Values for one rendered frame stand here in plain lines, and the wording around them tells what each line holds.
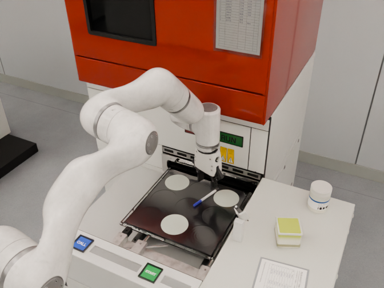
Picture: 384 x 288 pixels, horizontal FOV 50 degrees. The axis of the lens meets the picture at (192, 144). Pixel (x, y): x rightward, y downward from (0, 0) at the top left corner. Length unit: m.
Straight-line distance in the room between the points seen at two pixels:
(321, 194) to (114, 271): 0.71
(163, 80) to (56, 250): 0.47
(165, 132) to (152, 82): 0.69
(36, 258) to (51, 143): 2.80
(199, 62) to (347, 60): 1.66
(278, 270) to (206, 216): 0.37
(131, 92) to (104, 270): 0.57
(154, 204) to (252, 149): 0.43
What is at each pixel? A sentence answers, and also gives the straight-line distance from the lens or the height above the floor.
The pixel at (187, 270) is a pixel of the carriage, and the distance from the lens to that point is 1.41.
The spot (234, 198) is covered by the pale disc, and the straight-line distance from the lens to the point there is 1.62.
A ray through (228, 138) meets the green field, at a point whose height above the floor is 1.10.
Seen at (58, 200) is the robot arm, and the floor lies 1.36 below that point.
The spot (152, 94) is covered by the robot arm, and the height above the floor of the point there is 1.50.
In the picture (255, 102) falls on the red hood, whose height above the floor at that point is 1.31.
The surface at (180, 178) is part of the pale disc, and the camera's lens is 1.71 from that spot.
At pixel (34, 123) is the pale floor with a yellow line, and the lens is 4.05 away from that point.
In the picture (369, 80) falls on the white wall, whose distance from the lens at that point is 2.98.
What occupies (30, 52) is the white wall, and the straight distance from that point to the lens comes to 4.46.
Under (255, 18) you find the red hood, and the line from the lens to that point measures 1.30.
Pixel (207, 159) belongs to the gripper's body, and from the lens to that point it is 1.46.
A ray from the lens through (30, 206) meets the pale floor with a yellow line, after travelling 3.13.
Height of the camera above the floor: 1.98
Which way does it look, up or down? 35 degrees down
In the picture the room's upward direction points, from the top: 1 degrees counter-clockwise
